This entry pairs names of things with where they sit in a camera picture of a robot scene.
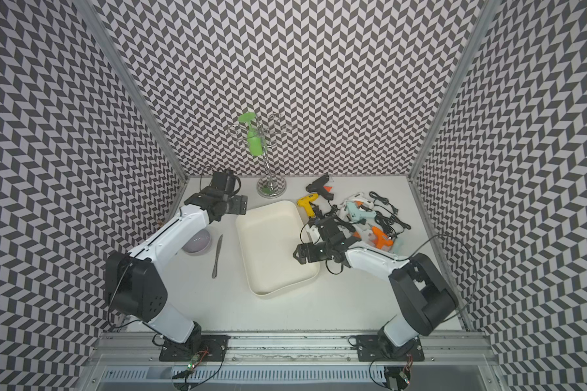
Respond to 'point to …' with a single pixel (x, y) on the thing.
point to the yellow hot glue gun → (306, 202)
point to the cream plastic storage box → (268, 236)
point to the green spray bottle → (253, 138)
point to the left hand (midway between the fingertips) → (229, 202)
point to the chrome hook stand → (270, 126)
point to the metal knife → (214, 271)
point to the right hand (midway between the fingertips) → (304, 257)
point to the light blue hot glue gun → (355, 213)
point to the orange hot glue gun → (381, 238)
